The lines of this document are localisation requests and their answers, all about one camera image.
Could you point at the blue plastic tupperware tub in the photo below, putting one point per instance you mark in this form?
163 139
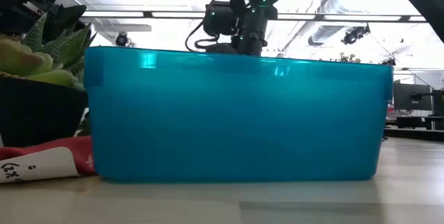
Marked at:
236 120

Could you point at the overhead light bar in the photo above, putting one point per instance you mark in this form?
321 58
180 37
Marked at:
347 17

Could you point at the black hanging ceiling device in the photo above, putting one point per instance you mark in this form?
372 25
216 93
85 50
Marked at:
354 35

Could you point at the large dark computer monitor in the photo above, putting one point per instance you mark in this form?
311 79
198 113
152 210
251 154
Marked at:
411 95

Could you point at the dark office desk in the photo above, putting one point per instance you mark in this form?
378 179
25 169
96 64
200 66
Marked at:
412 121

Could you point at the narrow dark computer monitor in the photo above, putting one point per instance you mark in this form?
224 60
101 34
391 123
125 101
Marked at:
438 102

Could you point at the red cloth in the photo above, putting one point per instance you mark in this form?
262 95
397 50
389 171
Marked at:
81 154

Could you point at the succulent plant in black pot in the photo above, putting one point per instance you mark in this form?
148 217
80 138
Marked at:
34 113

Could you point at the white handwritten paper label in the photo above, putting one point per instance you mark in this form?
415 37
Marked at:
38 165

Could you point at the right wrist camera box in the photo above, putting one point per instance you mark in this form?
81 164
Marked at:
218 19

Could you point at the black round ceiling camera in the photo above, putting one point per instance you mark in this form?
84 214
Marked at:
121 39

